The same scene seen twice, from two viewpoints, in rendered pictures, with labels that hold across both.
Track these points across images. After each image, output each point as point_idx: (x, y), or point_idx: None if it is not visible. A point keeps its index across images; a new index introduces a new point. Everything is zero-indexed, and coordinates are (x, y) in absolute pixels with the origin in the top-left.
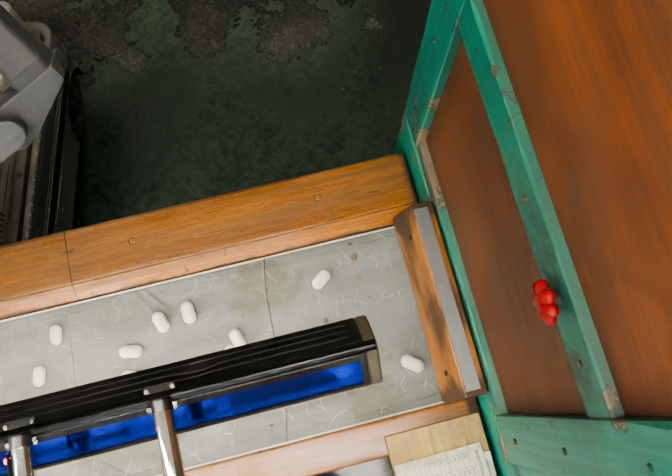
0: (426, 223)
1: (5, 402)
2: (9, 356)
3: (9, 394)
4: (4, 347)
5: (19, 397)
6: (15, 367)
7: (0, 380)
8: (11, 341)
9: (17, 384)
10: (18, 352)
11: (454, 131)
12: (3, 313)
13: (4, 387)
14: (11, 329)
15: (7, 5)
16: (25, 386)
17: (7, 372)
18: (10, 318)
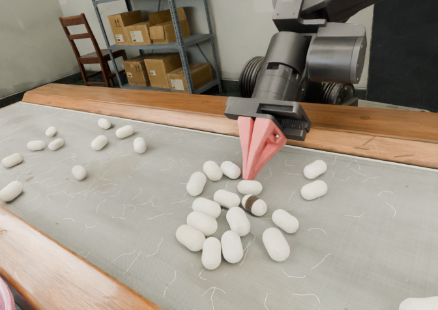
0: None
1: (391, 238)
2: (418, 198)
3: (402, 232)
4: (413, 188)
5: (419, 244)
6: (424, 211)
7: (393, 213)
8: (427, 187)
9: (421, 228)
10: (435, 200)
11: None
12: (428, 159)
13: (396, 222)
14: (431, 178)
15: (429, 111)
16: (435, 237)
17: (408, 210)
18: (434, 169)
